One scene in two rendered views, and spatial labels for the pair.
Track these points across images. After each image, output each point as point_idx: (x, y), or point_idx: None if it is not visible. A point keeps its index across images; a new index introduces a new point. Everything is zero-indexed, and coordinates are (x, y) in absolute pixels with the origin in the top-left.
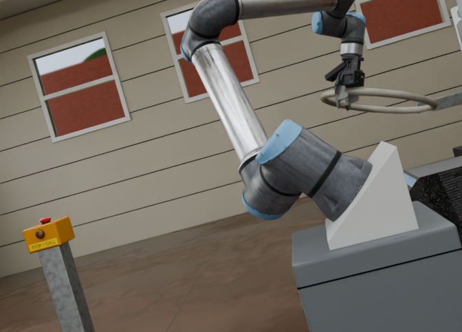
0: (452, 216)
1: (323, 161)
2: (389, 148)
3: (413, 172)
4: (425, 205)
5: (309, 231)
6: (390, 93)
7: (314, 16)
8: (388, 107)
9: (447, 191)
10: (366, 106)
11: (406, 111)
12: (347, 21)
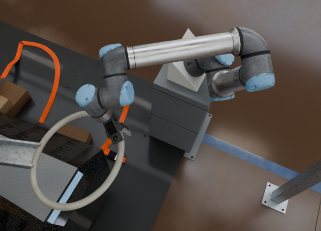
0: (87, 150)
1: None
2: (185, 36)
3: (58, 193)
4: (90, 162)
5: (204, 96)
6: None
7: (128, 90)
8: (38, 191)
9: (74, 156)
10: (54, 202)
11: (37, 177)
12: None
